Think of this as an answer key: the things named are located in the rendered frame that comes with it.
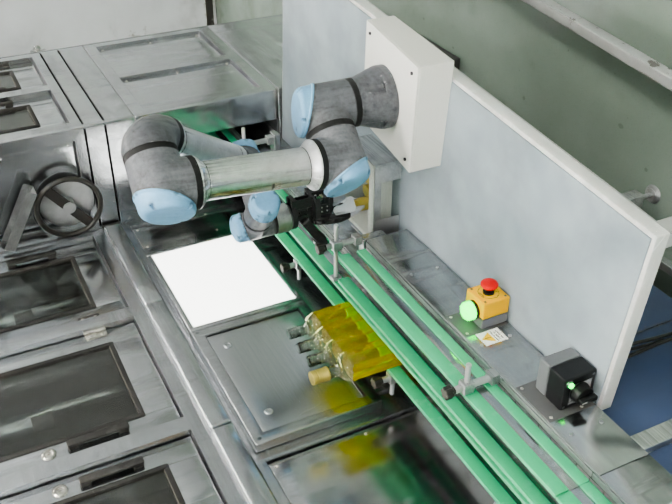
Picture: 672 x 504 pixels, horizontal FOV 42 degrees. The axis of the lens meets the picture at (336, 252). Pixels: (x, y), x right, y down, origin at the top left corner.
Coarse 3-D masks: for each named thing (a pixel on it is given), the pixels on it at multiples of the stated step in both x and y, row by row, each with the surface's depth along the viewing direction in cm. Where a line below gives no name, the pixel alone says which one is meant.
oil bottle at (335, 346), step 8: (368, 328) 215; (344, 336) 213; (352, 336) 213; (360, 336) 213; (368, 336) 213; (376, 336) 213; (328, 344) 211; (336, 344) 210; (344, 344) 210; (352, 344) 210; (360, 344) 211; (328, 352) 210; (336, 352) 209
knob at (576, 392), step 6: (582, 384) 170; (588, 384) 172; (576, 390) 170; (582, 390) 170; (588, 390) 170; (570, 396) 171; (576, 396) 170; (582, 396) 170; (588, 396) 170; (594, 396) 170; (576, 402) 171; (582, 402) 169; (588, 402) 170
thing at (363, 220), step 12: (372, 168) 222; (372, 180) 223; (348, 192) 242; (360, 192) 244; (372, 192) 225; (372, 204) 227; (360, 216) 241; (372, 216) 229; (360, 228) 236; (372, 228) 231
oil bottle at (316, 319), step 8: (344, 304) 223; (312, 312) 220; (320, 312) 220; (328, 312) 220; (336, 312) 220; (344, 312) 220; (352, 312) 221; (312, 320) 218; (320, 320) 218; (328, 320) 218; (336, 320) 219; (312, 328) 217; (312, 336) 219
